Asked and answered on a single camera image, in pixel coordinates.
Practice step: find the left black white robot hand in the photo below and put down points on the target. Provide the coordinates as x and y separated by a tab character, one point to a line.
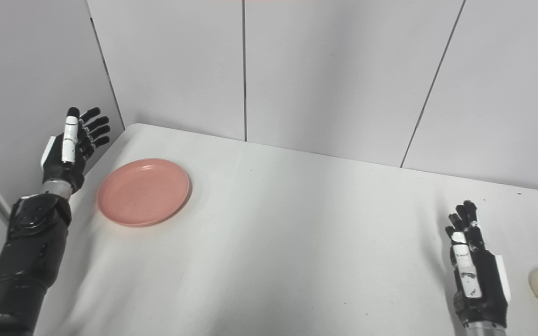
70	149

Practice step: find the pink round plate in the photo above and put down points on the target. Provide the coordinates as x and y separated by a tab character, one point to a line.
143	192

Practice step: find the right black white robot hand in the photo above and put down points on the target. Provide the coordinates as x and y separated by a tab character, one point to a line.
474	275

